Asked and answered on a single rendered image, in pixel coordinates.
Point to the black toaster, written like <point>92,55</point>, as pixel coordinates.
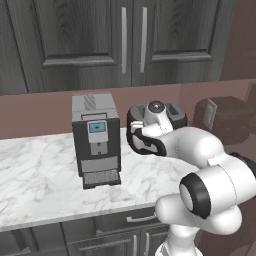
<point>179,122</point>

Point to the grey black coffee machine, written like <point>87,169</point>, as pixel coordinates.
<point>96,160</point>

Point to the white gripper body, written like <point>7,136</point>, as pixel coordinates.
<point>136,127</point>

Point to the dark grey base cupboard front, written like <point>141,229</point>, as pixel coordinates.
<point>30,241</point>

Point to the dark brown countertop appliance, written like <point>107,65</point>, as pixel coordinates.
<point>230,120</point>

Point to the dark grey wall cupboard panel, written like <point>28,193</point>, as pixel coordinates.
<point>10,53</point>

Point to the dark grey wall cupboard door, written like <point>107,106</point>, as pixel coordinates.
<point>186,36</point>
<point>76,40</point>

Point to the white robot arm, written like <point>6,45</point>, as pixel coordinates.
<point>213,173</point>

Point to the dark grey drawer front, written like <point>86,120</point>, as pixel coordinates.
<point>113,221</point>

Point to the dark grey base cupboard door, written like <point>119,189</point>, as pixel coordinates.
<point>100,245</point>
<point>156,241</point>

